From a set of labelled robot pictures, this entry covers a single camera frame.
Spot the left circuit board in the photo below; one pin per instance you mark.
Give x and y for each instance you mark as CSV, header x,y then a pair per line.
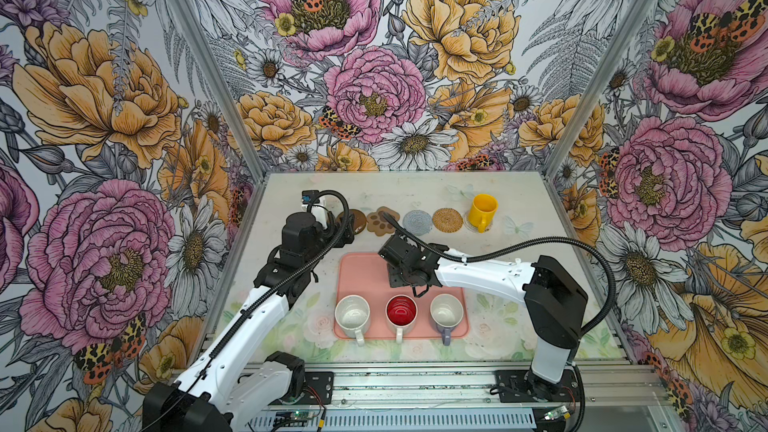
x,y
293,419

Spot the dark brown round coaster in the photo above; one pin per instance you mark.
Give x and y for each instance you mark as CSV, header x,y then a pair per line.
x,y
353,222

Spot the right circuit board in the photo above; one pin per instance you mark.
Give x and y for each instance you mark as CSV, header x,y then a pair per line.
x,y
560,413

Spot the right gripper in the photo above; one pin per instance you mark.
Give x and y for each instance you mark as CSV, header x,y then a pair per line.
x,y
394,277

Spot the brown paw shaped coaster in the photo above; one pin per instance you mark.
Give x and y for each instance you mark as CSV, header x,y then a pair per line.
x,y
378,224

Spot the circuit board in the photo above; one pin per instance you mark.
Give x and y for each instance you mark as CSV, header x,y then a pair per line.
x,y
293,419
560,413

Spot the yellow mug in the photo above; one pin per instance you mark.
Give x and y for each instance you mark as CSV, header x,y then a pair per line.
x,y
482,210

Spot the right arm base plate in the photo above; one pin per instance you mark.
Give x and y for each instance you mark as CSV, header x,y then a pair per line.
x,y
510,387

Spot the pink silicone tray mat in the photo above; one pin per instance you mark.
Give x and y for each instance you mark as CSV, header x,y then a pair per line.
x,y
366,275

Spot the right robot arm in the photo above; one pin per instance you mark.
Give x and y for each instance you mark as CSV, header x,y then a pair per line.
x,y
554,300

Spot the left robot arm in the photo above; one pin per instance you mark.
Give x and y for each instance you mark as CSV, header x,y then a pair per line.
x,y
212,394

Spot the clear patterned round coaster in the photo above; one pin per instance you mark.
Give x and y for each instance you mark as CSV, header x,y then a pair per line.
x,y
473,229

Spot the grey round felt coaster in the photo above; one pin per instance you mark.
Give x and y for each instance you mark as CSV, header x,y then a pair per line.
x,y
417,222

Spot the white lavender mug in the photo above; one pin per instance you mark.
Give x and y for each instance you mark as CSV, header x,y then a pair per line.
x,y
446,314

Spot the woven rattan round coaster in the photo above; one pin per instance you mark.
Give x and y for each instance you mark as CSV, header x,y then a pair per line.
x,y
447,220

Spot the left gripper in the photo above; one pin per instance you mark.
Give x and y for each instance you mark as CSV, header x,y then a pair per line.
x,y
335,230

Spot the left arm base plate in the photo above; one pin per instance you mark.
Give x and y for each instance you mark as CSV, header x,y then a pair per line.
x,y
322,382

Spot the aluminium front rail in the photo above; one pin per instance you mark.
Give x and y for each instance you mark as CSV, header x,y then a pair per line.
x,y
385,386

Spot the red inside mug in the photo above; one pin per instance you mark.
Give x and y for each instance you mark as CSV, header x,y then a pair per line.
x,y
401,314

